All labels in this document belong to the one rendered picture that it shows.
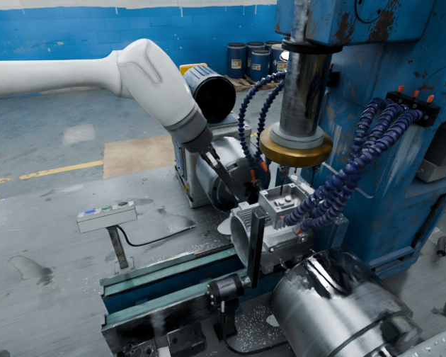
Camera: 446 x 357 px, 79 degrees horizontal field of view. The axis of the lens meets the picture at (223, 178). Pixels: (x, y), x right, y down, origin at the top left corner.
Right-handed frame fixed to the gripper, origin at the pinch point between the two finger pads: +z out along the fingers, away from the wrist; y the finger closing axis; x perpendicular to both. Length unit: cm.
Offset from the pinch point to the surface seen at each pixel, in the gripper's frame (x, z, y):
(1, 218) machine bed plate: 94, -8, 60
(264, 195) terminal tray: -5.8, 8.7, -3.4
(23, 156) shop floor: 189, 33, 284
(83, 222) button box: 42.9, -9.8, 12.6
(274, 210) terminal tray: -5.4, 8.8, -9.8
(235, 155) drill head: -6.3, 7.1, 18.1
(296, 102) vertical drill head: -22.3, -15.6, -8.2
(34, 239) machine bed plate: 80, 0, 41
